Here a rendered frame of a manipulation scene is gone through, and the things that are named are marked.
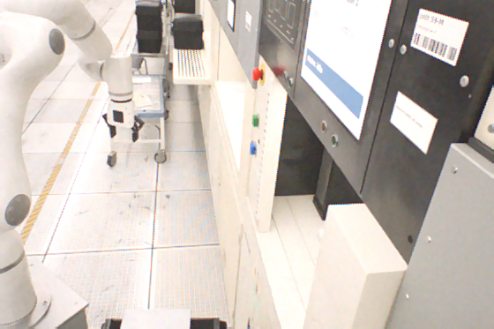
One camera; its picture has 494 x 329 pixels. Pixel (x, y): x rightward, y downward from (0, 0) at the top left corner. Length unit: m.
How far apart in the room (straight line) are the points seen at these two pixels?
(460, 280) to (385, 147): 0.18
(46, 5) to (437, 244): 0.99
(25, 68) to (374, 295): 0.84
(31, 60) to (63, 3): 0.21
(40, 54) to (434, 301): 0.88
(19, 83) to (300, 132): 0.83
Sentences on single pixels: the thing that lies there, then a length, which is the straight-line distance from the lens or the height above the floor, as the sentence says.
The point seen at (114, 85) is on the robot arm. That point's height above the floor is 1.23.
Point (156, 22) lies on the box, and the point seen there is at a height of 0.81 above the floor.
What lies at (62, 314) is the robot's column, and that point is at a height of 0.76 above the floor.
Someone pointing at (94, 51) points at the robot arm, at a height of 1.37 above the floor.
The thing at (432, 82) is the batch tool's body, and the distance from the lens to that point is 0.43.
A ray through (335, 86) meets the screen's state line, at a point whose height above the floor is 1.51.
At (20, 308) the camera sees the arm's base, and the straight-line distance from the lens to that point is 1.25.
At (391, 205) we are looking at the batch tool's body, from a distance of 0.49.
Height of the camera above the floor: 1.70
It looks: 28 degrees down
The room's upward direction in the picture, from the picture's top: 5 degrees clockwise
